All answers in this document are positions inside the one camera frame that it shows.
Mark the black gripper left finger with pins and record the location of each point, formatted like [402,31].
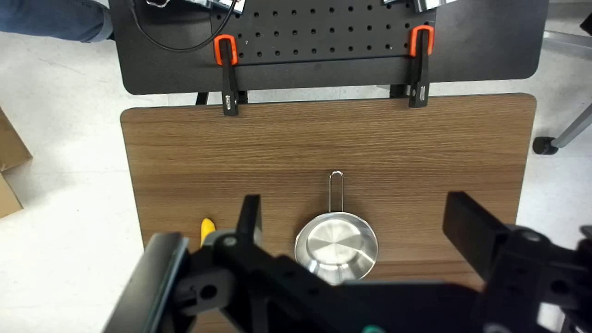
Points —
[249,216]

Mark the short aluminium rail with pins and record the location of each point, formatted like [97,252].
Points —
[223,4]

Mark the long aluminium rail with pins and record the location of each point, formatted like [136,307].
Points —
[426,4]

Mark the silver metal pan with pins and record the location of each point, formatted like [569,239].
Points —
[336,248]

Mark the orange black bar clamp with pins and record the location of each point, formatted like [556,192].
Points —
[421,61]
[227,67]

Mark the grey office chair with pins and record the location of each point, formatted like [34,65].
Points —
[571,131]

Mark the yellow carrot plushie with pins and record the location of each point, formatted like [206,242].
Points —
[208,229]

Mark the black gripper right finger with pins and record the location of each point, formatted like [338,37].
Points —
[473,229]

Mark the blue jeans leg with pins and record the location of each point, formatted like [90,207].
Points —
[49,17]

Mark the black perforated breadboard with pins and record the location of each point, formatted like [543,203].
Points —
[321,30]

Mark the brown cardboard box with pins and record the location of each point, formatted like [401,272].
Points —
[10,142]
[8,196]

